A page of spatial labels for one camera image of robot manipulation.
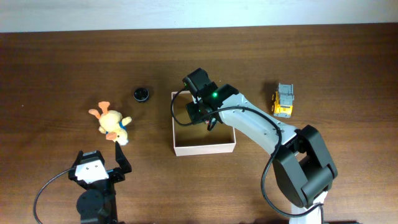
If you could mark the small black round cap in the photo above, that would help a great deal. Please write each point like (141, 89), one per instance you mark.
(141, 95)

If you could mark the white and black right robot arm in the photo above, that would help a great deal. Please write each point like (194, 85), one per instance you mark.
(303, 167)

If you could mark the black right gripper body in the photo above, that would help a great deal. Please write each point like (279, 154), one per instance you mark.
(193, 111)

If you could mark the yellow and grey toy truck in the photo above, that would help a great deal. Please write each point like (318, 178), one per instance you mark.
(282, 100)

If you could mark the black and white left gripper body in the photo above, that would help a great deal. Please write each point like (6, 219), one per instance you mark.
(115, 175)

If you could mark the yellow plush duck toy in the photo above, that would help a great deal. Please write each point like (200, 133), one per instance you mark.
(111, 123)

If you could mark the pink open cardboard box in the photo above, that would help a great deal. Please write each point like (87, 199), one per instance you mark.
(196, 139)

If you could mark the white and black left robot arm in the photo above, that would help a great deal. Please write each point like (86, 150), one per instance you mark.
(97, 204)

